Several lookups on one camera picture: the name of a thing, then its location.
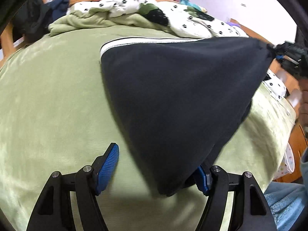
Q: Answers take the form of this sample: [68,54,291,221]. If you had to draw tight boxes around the teal patterned pillow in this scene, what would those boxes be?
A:
[179,0,207,13]

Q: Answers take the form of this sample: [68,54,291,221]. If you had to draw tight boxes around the black jacket on bed frame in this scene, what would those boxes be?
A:
[12,0,51,43]

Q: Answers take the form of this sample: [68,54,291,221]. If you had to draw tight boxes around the navy garment on frame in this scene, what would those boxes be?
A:
[46,0,69,22]

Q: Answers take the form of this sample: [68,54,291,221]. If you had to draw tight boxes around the wooden bed frame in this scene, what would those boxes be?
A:
[1,0,307,182]

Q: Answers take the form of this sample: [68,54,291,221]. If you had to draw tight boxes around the black pants with white stripe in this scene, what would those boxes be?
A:
[100,37,275,196]

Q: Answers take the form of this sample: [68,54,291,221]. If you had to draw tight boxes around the white floral quilt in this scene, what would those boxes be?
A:
[66,0,289,103]

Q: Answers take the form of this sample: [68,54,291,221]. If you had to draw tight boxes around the blue jeans leg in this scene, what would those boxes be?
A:
[264,150,307,230]

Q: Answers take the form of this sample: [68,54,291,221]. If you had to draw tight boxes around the purple cloth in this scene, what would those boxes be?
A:
[227,21,241,28]

